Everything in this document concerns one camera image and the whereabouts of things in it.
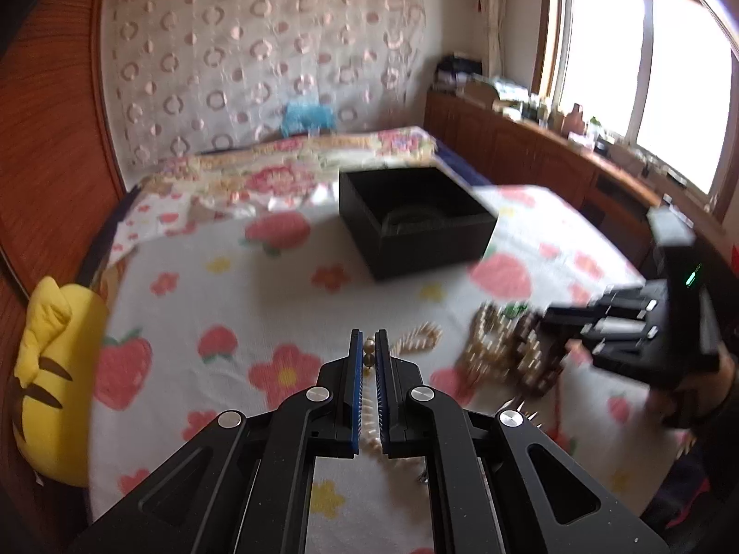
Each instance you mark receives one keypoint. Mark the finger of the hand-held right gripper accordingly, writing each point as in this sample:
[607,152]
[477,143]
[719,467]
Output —
[626,303]
[583,326]

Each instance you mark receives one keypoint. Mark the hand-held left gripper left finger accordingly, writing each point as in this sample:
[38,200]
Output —
[358,398]

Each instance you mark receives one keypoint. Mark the floral blanket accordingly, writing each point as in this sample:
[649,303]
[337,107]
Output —
[260,176]

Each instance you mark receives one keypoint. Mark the cardboard box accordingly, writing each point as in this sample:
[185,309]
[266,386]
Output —
[479,95]

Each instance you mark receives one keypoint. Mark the person's right hand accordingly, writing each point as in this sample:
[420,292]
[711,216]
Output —
[695,395]

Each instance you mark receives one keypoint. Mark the yellow plush pillow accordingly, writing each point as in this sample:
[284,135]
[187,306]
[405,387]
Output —
[58,358]

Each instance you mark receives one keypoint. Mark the pink bottle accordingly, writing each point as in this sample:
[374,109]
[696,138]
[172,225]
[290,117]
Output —
[574,120]

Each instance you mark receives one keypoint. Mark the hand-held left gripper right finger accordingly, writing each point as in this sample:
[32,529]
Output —
[381,398]

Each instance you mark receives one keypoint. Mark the beige window curtain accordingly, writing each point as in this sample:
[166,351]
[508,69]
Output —
[491,11]

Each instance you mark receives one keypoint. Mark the wooden headboard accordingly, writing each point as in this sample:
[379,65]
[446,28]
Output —
[46,127]

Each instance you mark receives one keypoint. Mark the blue plastic bag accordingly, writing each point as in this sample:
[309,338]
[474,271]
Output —
[309,118]

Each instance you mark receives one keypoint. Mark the window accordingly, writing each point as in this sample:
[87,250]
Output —
[606,40]

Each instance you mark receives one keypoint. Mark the circle pattern sheer curtain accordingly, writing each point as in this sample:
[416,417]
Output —
[231,69]

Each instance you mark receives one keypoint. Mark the black jewelry box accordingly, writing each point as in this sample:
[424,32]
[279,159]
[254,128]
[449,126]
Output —
[427,254]

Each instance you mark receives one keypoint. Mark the pile of dark clothes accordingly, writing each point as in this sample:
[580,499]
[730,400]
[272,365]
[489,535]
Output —
[459,72]

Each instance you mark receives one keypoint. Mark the person's right forearm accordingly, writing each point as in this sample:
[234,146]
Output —
[687,473]

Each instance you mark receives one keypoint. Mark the dark blue bedsheet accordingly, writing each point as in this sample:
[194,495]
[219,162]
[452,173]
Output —
[459,164]

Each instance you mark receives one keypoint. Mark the wooden cabinet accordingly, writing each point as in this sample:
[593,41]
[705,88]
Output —
[519,144]

